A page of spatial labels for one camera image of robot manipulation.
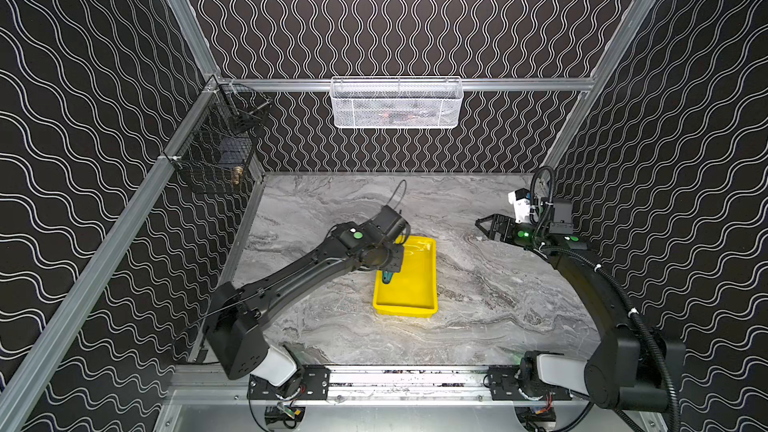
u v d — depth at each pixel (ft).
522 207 2.45
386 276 2.50
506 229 2.36
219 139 3.26
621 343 1.32
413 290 2.98
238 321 1.33
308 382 2.42
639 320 1.39
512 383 2.41
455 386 2.47
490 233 2.43
